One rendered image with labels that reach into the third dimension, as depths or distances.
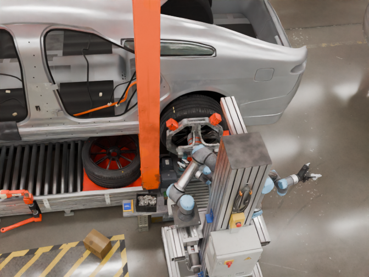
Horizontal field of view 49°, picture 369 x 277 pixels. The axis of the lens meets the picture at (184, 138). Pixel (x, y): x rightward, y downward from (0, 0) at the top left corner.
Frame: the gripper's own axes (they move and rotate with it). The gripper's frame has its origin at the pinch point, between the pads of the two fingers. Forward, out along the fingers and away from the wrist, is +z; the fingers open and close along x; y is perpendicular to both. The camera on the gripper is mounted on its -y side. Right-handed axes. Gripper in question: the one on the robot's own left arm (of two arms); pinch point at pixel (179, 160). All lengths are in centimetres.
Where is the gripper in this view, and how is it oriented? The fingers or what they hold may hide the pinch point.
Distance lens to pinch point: 379.5
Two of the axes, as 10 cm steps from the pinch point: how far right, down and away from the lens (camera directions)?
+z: -8.0, -5.0, 3.4
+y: -0.5, 6.2, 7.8
